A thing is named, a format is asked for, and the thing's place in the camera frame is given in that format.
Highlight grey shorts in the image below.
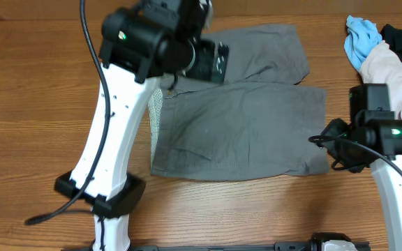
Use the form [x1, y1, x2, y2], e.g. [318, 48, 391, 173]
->
[149, 24, 329, 181]

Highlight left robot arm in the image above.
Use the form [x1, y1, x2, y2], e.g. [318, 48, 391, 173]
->
[54, 0, 228, 250]

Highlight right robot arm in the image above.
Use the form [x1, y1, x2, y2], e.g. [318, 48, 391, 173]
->
[308, 84, 402, 250]

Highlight pale pink garment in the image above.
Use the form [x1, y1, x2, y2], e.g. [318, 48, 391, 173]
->
[359, 41, 402, 119]

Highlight light blue cloth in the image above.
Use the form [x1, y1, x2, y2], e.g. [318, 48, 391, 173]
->
[344, 15, 384, 70]

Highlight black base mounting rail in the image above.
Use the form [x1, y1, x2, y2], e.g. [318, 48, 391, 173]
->
[61, 241, 372, 251]

